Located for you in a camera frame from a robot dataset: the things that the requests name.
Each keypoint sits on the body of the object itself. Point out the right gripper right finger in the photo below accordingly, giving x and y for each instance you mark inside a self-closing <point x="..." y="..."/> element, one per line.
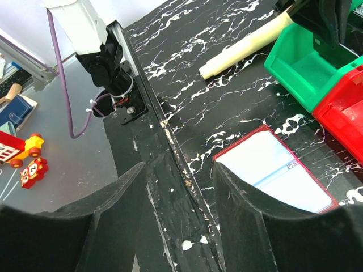
<point x="260" y="233"/>

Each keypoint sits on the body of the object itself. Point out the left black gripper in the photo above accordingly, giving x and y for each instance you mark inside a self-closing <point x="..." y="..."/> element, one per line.
<point x="337" y="24"/>

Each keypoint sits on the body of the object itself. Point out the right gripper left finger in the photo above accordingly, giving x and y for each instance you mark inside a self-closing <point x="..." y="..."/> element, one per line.
<point x="95" y="233"/>

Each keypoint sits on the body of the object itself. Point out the red leather card holder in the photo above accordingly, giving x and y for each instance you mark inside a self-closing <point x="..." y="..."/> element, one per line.
<point x="264" y="161"/>

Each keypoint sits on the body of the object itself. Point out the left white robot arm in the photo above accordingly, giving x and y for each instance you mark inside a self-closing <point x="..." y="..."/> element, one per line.
<point x="100" y="51"/>

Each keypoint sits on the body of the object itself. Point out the green plastic bin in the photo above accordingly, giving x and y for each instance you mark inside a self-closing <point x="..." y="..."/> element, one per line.
<point x="295" y="64"/>

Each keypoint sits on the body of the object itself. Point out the cream toy microphone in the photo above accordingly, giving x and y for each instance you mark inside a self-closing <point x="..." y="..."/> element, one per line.
<point x="250" y="44"/>

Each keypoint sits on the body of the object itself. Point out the red owl toy block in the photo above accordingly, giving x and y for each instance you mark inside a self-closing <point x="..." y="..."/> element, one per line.
<point x="34" y="172"/>

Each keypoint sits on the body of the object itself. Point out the red plastic bin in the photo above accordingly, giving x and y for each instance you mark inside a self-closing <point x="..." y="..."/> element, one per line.
<point x="340" y="112"/>

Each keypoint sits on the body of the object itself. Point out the red yellow toy truck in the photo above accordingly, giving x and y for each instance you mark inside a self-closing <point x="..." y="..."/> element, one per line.
<point x="15" y="150"/>

